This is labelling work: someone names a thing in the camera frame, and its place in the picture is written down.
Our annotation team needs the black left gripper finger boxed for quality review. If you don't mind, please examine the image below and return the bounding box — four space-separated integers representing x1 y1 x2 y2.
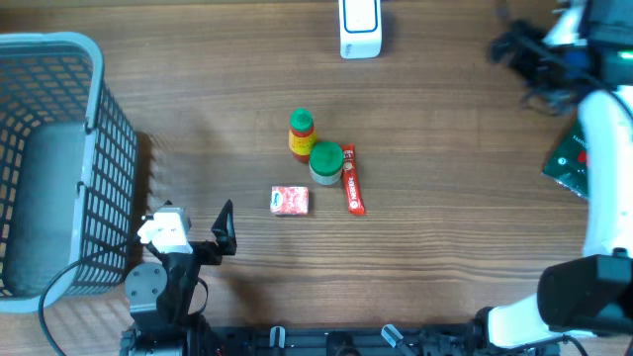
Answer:
212 200 236 243
141 200 173 222

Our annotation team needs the red white small box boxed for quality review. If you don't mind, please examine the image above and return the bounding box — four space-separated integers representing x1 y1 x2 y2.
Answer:
270 186 309 216

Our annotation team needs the green glove package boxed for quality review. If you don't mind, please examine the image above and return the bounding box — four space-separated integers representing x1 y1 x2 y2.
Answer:
542 120 588 200

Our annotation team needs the red sauce bottle green cap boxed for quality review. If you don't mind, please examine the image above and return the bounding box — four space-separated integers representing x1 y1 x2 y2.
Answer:
289 108 317 163

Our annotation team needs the green lid jar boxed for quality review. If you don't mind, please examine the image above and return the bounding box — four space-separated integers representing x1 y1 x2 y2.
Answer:
309 141 344 185

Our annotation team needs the red coffee stick sachet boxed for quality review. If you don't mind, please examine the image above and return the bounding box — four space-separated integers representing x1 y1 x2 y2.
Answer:
341 144 366 216

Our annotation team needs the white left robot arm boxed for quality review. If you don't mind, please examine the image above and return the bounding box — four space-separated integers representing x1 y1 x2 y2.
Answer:
120 201 237 356

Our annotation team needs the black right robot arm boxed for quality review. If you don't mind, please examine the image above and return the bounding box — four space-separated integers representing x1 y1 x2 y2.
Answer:
478 1 632 354

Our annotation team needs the white barcode scanner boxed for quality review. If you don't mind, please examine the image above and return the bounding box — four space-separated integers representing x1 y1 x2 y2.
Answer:
338 0 383 59

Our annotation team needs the grey plastic basket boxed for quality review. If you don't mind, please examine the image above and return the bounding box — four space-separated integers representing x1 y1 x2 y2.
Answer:
1 33 137 313

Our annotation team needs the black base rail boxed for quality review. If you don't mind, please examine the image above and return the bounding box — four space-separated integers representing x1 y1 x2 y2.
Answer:
119 323 561 356

